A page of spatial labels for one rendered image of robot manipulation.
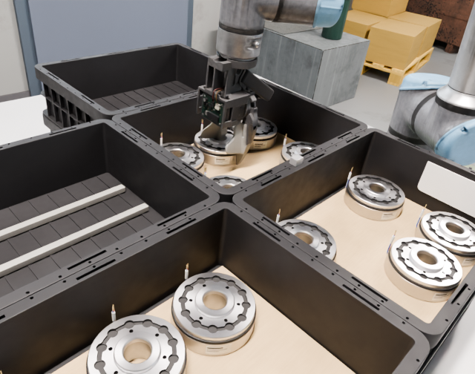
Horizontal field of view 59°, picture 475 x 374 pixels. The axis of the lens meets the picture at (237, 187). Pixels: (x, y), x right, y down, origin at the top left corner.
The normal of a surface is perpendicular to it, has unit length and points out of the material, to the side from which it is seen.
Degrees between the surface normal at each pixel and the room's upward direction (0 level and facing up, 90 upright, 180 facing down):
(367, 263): 0
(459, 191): 90
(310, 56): 90
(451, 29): 90
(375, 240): 0
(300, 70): 90
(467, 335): 0
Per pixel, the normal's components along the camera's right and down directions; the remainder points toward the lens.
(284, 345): 0.11, -0.82
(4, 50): 0.69, 0.47
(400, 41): -0.54, 0.43
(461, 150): 0.15, 0.67
